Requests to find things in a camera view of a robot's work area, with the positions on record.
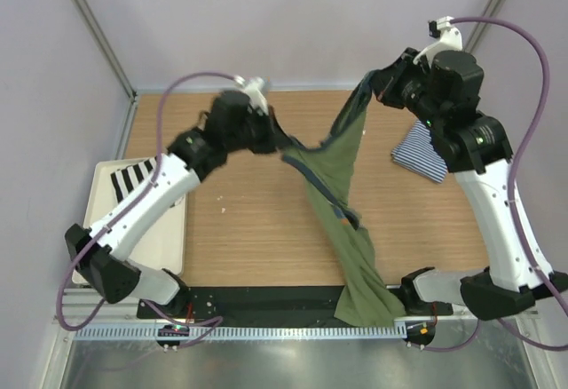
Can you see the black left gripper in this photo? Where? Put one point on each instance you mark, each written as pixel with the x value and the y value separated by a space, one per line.
pixel 276 138

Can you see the blue white striped tank top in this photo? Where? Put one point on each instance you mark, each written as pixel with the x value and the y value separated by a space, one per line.
pixel 416 154

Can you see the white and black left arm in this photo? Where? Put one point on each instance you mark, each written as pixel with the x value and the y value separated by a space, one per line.
pixel 97 255

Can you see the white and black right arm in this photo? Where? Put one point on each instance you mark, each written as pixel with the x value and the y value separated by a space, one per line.
pixel 518 274

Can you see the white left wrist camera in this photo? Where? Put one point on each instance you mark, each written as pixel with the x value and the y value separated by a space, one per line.
pixel 255 88

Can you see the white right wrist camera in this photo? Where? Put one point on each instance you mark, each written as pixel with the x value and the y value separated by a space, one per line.
pixel 446 37

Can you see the black white striped tank top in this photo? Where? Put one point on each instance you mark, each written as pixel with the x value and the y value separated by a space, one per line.
pixel 126 179

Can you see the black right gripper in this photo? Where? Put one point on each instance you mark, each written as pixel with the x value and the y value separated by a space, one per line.
pixel 385 82

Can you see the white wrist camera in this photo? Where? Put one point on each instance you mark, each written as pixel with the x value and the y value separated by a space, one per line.
pixel 446 37
pixel 255 88

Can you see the white plastic tray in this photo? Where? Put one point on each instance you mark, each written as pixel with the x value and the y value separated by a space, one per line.
pixel 160 238

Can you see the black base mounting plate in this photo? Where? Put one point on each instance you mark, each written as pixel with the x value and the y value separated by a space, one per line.
pixel 269 307

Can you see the white slotted cable duct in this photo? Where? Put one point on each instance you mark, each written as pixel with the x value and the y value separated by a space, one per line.
pixel 159 331

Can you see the olive green tank top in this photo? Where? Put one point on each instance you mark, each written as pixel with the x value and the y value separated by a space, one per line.
pixel 328 169

